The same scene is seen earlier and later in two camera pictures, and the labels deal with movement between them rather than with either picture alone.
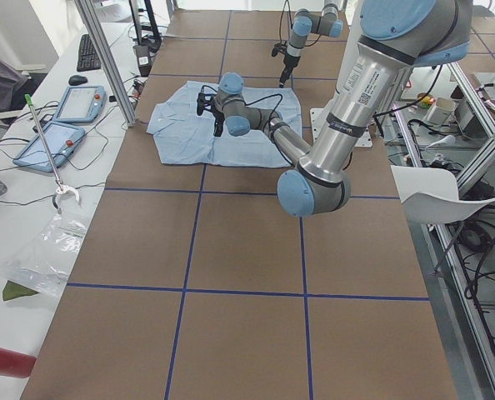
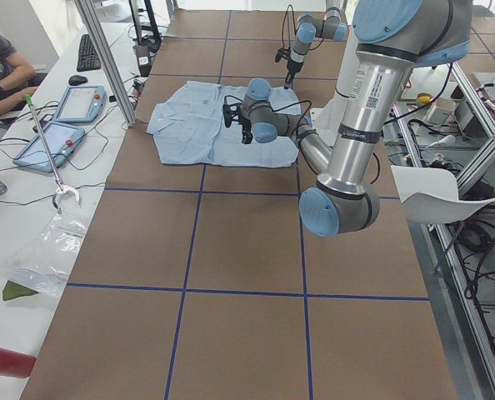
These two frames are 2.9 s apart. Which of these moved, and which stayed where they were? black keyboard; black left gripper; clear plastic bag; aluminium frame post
Moved: black left gripper
Stayed: black keyboard; clear plastic bag; aluminium frame post
